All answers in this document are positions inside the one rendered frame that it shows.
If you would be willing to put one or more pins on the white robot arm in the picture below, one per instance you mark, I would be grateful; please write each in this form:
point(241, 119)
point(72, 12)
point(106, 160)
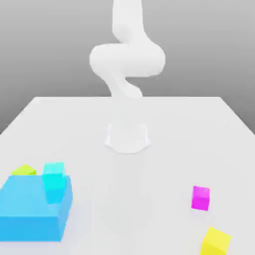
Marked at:
point(127, 59)

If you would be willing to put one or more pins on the small cyan cube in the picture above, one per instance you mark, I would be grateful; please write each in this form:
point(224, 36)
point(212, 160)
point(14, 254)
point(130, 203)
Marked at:
point(54, 183)

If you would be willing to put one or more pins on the small magenta cube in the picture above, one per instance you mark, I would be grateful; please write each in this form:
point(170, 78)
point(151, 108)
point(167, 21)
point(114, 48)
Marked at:
point(200, 198)

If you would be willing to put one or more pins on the small lime green cube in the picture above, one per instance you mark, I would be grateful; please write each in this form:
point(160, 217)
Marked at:
point(24, 170)

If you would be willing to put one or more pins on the small yellow cube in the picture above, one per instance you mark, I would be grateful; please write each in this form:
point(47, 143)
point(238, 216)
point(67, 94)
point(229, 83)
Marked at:
point(216, 242)

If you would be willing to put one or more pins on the large blue box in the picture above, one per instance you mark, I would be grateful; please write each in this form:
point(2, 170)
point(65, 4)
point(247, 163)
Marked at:
point(25, 207)

